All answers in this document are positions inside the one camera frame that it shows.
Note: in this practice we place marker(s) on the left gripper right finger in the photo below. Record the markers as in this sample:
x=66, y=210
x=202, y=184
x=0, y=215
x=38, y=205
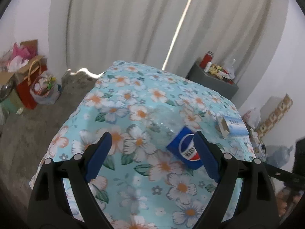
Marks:
x=256, y=206

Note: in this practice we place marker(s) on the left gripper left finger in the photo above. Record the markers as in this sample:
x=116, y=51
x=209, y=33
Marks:
x=48, y=206

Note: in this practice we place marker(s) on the clear Pepsi plastic bottle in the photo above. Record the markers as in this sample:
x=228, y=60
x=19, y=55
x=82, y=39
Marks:
x=174, y=135

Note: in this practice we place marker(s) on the large water jug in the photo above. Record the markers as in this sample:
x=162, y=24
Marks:
x=279, y=157

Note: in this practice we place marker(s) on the white tissue box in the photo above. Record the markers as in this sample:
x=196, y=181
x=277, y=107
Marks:
x=232, y=127

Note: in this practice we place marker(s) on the floral blue bed sheet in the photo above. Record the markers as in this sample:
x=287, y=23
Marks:
x=142, y=185

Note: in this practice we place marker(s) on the red gift bag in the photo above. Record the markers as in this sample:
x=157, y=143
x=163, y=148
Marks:
x=29, y=85

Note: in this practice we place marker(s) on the clutter on cabinet top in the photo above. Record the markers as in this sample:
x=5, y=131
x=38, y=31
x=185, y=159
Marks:
x=219, y=72

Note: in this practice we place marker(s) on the grey bedside cabinet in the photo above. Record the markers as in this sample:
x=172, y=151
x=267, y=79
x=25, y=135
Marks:
x=198, y=75

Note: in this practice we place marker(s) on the red thermos bottle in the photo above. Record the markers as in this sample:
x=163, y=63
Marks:
x=207, y=58

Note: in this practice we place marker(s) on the brown cardboard box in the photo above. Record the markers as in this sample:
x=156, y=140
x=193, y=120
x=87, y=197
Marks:
x=20, y=61

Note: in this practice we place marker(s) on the white curtain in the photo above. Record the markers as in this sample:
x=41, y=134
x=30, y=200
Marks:
x=167, y=34

